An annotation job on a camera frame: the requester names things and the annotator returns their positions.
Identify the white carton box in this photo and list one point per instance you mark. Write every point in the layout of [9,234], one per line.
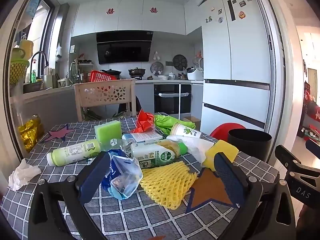
[145,137]

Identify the round black steamer rack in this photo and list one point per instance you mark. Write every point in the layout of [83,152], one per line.
[180,61]

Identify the crumpled white tissue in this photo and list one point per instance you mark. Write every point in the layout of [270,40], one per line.
[21,177]

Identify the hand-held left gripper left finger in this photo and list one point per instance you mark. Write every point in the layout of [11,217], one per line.
[96,175]

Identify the green dish soap bottle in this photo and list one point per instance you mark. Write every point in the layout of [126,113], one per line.
[33,77]

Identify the black kitchen faucet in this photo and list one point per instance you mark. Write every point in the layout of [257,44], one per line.
[32,57]

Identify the cardboard box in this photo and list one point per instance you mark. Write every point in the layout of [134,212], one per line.
[191,121]

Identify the blue white plastic bag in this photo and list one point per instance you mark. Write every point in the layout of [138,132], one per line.
[125,172]

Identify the yellow sponge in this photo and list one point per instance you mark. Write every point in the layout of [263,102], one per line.
[225,148]

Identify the beige perforated plastic basket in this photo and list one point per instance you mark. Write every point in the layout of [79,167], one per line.
[105,93]

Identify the grey checked tablecloth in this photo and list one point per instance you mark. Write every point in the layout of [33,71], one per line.
[125,217]

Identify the crumpled clear plastic bottle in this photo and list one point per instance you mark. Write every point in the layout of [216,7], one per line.
[117,145]

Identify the red plastic stool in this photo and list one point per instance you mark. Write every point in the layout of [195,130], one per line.
[222,130]

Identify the red plastic basket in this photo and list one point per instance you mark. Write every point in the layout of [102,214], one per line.
[100,76]

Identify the green vegetables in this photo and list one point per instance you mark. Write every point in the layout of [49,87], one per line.
[92,115]

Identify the black wok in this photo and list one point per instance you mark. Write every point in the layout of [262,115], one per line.
[111,72]

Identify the white refrigerator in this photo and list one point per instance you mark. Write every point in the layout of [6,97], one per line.
[237,55]

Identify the red plastic wrapper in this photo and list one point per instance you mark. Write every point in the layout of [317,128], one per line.
[143,122]

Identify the dark cooking pot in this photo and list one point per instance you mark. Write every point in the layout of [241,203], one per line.
[137,72]

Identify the green colander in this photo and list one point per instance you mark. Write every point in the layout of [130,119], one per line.
[17,68]

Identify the green sponge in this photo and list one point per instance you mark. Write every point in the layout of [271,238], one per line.
[108,131]

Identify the green white paper cup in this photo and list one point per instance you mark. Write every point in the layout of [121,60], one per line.
[185,131]

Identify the gold foil bag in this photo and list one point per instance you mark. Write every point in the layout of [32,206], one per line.
[30,132]

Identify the black range hood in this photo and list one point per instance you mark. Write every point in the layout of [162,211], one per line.
[123,47]

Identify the white rice cooker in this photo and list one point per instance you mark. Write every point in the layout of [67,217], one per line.
[195,74]

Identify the yellow foam fruit net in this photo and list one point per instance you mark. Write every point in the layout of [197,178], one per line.
[165,185]

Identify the black trash bin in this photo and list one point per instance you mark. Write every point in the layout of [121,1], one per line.
[250,147]

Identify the green capped disinfectant bottle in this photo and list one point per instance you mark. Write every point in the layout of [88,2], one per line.
[155,157]

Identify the black built-in oven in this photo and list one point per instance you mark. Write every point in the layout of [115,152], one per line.
[170,102]

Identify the green plastic bag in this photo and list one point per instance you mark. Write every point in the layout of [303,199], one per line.
[167,121]

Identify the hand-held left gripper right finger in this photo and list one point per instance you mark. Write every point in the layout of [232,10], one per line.
[230,180]

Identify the red paper decoration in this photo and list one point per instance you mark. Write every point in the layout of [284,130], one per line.
[109,11]
[153,10]

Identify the green white drink bottle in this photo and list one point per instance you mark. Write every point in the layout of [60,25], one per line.
[72,152]

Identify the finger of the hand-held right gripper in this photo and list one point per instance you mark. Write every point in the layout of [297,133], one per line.
[313,147]
[285,155]

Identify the yellow colander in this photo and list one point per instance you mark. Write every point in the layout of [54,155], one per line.
[26,48]

